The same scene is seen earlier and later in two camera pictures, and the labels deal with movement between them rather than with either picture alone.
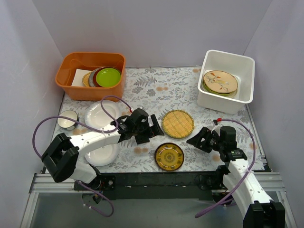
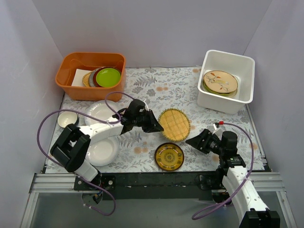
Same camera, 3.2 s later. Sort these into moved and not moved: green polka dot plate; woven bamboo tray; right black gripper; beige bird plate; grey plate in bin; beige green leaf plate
Moved: woven bamboo tray; beige green leaf plate
Not moved: grey plate in bin; green polka dot plate; right black gripper; beige bird plate
